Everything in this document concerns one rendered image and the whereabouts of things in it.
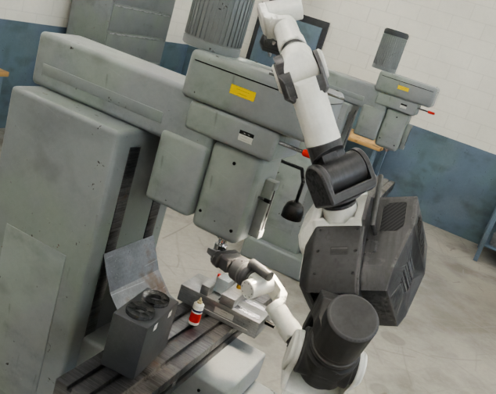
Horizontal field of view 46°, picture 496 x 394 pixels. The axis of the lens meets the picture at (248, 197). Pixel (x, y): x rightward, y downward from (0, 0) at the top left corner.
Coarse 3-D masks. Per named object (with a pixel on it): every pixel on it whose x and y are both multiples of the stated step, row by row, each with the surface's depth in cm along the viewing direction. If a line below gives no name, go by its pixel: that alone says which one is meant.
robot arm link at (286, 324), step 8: (272, 312) 190; (280, 312) 189; (288, 312) 190; (272, 320) 190; (280, 320) 188; (288, 320) 187; (296, 320) 189; (280, 328) 187; (288, 328) 186; (296, 328) 186; (288, 336) 185; (288, 344) 183
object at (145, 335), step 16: (128, 304) 180; (144, 304) 182; (160, 304) 185; (176, 304) 191; (112, 320) 176; (128, 320) 174; (144, 320) 176; (160, 320) 181; (112, 336) 177; (128, 336) 175; (144, 336) 174; (160, 336) 188; (112, 352) 178; (128, 352) 176; (144, 352) 178; (160, 352) 195; (112, 368) 180; (128, 368) 178; (144, 368) 184
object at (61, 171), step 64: (64, 128) 203; (128, 128) 202; (0, 192) 222; (64, 192) 208; (128, 192) 213; (0, 256) 227; (64, 256) 212; (0, 320) 232; (64, 320) 218; (0, 384) 238
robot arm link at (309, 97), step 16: (320, 64) 142; (288, 80) 143; (304, 80) 142; (320, 80) 142; (288, 96) 144; (304, 96) 142; (320, 96) 142; (304, 112) 143; (320, 112) 143; (304, 128) 145; (320, 128) 143; (336, 128) 145; (320, 144) 144
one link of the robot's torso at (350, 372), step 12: (300, 360) 134; (312, 360) 132; (300, 372) 136; (312, 372) 134; (324, 372) 132; (336, 372) 130; (348, 372) 131; (312, 384) 138; (324, 384) 136; (336, 384) 135; (348, 384) 137
